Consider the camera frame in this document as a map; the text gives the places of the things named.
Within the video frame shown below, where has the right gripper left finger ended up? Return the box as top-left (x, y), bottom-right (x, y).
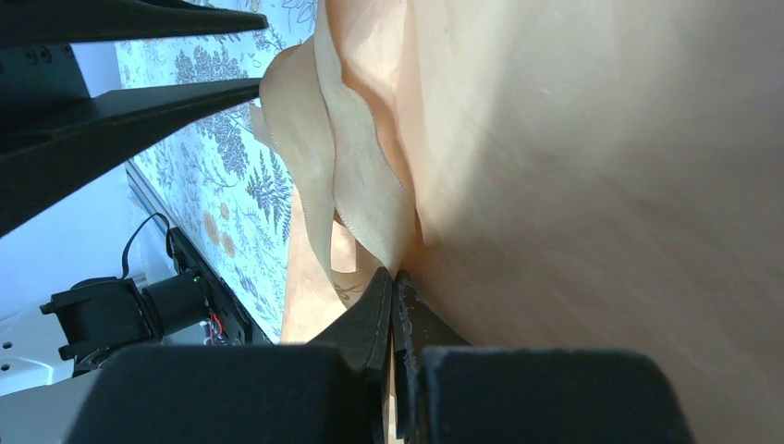
top-left (66, 268), bottom-right (392, 443)

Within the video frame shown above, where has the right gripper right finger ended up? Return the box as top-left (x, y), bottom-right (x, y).
top-left (391, 272), bottom-right (694, 443)

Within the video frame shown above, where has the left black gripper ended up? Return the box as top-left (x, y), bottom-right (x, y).
top-left (1, 0), bottom-right (268, 234)

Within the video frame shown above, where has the beige kraft wrapping paper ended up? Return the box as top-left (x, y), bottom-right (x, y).
top-left (315, 1), bottom-right (783, 443)

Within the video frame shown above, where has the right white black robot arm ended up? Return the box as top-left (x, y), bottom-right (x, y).
top-left (1, 228), bottom-right (693, 443)

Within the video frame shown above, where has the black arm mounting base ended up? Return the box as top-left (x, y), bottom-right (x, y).
top-left (166, 228), bottom-right (273, 345)

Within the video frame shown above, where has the floral patterned table mat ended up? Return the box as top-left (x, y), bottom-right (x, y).
top-left (115, 1), bottom-right (317, 342)

